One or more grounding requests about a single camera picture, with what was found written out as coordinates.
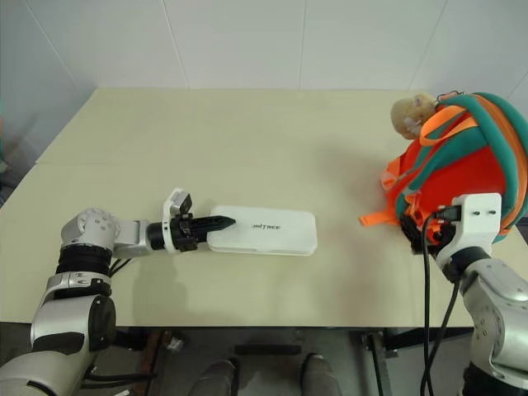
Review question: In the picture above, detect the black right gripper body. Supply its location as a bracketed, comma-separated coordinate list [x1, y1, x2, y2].
[409, 217, 441, 256]

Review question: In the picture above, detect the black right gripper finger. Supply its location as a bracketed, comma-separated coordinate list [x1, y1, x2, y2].
[398, 213, 418, 245]

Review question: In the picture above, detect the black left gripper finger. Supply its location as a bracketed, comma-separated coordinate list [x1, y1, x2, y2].
[193, 214, 238, 232]

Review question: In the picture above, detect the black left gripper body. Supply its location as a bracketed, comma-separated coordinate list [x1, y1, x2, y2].
[169, 212, 210, 253]

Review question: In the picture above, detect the white box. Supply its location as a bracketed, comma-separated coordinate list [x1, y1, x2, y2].
[205, 205, 319, 258]

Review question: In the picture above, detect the orange and teal backpack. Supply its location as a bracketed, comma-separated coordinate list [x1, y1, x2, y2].
[357, 91, 528, 249]

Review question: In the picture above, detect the beige plush toy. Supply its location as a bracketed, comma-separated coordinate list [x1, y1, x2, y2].
[389, 93, 439, 141]

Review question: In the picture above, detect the black flat bar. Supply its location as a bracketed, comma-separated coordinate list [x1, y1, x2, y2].
[233, 343, 303, 356]

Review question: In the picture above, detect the dark rounded grey shape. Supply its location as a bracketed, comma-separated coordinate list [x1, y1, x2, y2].
[192, 357, 239, 396]
[302, 352, 338, 396]

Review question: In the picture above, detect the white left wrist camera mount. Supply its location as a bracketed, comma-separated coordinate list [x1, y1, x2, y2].
[162, 187, 196, 251]

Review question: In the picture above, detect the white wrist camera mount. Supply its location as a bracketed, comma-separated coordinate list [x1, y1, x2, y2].
[435, 192, 504, 266]
[162, 187, 196, 251]

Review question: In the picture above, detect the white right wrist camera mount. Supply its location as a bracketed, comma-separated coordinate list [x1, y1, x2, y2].
[435, 192, 504, 266]

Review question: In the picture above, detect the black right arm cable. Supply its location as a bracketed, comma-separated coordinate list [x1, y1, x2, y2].
[419, 205, 463, 396]

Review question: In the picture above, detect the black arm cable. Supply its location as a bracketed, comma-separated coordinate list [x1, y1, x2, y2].
[83, 255, 159, 384]
[419, 205, 463, 396]

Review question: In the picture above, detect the dark metal table frame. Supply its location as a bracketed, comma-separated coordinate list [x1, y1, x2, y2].
[349, 328, 475, 396]

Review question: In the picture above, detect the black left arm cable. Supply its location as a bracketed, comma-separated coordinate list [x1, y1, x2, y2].
[83, 255, 159, 384]

